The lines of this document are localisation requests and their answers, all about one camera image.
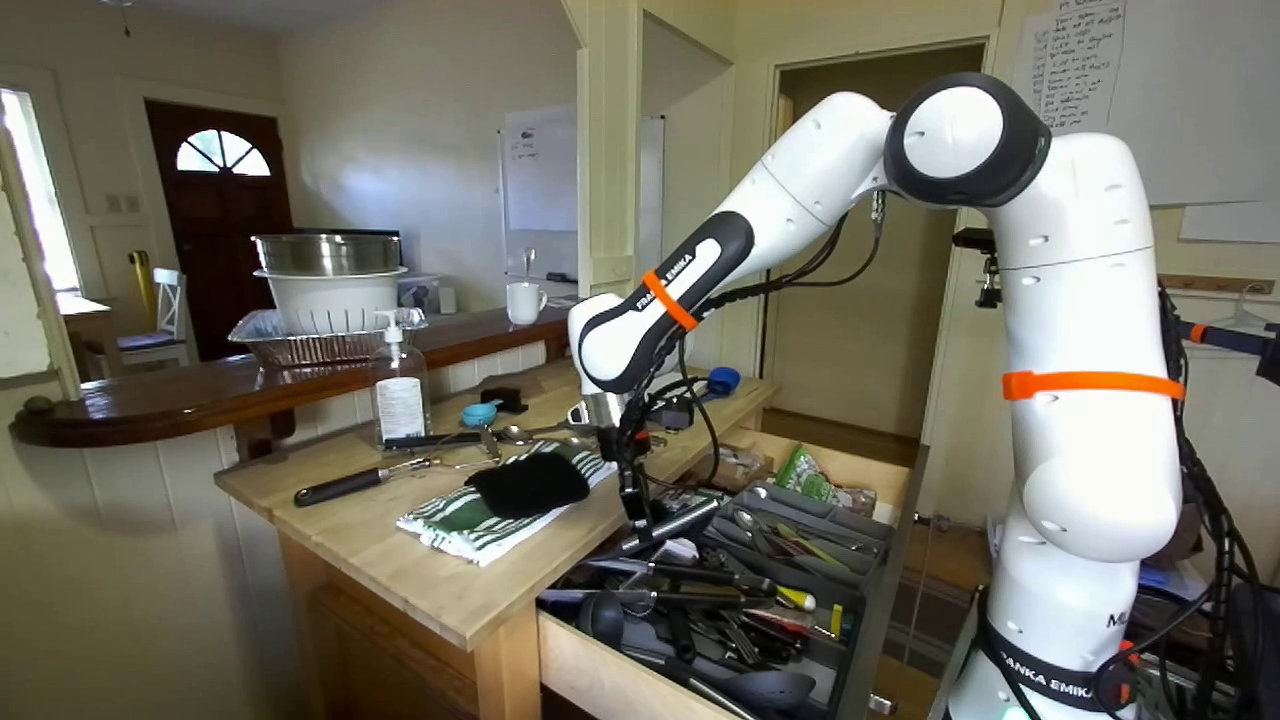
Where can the white ceramic jug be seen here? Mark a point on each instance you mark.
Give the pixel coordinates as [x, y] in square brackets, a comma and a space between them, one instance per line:
[527, 301]

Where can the black tripod camera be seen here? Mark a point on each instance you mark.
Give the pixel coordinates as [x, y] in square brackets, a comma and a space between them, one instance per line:
[987, 275]

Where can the grey plastic cutlery organizer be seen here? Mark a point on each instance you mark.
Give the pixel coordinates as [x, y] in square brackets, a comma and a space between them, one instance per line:
[800, 512]

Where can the handwritten paper sheet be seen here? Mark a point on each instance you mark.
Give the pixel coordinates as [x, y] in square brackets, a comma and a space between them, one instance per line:
[1079, 64]

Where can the wooden drawer with steel front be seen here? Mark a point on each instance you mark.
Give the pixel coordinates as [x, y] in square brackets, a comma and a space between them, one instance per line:
[612, 682]

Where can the small black box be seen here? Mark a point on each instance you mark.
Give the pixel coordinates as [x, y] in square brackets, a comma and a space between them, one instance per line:
[500, 396]

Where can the green white striped towel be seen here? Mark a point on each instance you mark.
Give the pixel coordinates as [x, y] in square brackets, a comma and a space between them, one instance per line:
[461, 526]

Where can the wooden kitchen island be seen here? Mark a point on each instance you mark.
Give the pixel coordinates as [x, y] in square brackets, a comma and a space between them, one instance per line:
[385, 627]

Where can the dark wooden entry door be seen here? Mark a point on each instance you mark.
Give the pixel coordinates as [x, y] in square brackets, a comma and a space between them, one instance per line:
[221, 266]

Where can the black cloth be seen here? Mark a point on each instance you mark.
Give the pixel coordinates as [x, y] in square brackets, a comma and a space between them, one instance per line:
[527, 487]

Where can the pump hand sanitizer bottle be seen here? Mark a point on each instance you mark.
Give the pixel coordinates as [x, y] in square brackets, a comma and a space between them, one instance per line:
[400, 406]

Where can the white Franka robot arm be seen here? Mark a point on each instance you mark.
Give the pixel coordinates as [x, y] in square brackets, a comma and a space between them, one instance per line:
[1083, 266]

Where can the bright window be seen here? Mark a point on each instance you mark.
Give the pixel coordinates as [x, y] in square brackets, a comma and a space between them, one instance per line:
[34, 225]

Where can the large metal bowl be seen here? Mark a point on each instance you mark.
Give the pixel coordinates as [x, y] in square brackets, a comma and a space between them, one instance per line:
[327, 252]

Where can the green labelled food packet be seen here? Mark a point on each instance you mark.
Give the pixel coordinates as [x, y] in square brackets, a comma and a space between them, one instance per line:
[807, 474]

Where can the dark wood bar counter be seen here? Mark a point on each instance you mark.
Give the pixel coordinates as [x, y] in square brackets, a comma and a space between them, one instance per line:
[161, 394]

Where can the black slotted turner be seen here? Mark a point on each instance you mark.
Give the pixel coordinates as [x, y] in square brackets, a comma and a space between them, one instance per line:
[745, 685]

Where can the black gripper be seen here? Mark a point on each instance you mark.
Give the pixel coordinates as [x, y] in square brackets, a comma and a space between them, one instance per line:
[630, 428]

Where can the white light switch plate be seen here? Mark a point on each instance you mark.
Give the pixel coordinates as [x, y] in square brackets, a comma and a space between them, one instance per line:
[123, 201]

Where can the white wall board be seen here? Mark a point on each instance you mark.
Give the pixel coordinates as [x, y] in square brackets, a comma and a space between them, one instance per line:
[542, 175]

